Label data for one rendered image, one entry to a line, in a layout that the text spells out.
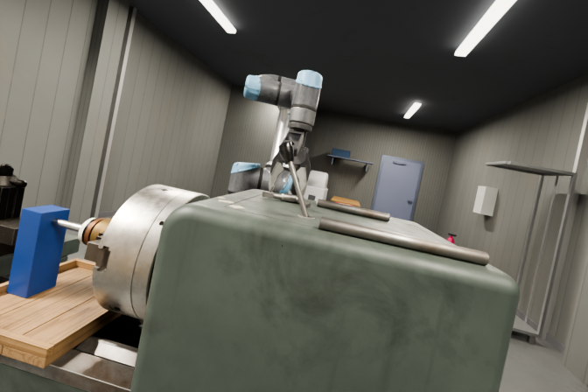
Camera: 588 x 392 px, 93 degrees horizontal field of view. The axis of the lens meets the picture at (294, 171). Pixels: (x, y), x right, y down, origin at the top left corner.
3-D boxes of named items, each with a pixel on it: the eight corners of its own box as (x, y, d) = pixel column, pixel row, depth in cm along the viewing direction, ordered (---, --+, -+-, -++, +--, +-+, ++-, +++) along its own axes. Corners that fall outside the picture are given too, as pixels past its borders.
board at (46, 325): (155, 291, 91) (157, 279, 91) (43, 368, 55) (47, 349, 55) (73, 269, 94) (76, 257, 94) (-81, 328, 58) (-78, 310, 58)
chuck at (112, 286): (199, 275, 89) (210, 180, 83) (126, 353, 58) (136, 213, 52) (172, 268, 90) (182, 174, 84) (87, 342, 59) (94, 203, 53)
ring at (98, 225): (140, 219, 77) (110, 212, 78) (115, 225, 68) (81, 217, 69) (134, 251, 77) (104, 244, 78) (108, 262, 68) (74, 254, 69)
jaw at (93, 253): (149, 239, 69) (113, 248, 57) (143, 259, 68) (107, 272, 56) (108, 228, 70) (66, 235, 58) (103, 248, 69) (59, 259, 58)
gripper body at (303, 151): (305, 168, 86) (313, 130, 86) (304, 168, 78) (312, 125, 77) (282, 164, 87) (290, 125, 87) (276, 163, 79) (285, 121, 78)
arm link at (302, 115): (315, 110, 77) (287, 105, 78) (311, 126, 77) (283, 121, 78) (316, 115, 85) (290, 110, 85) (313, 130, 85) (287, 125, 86)
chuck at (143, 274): (208, 277, 89) (221, 183, 83) (141, 359, 58) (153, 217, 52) (199, 275, 89) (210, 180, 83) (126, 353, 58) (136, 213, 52)
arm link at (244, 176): (228, 187, 126) (234, 158, 125) (257, 192, 128) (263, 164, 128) (226, 191, 114) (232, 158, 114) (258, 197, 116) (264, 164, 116)
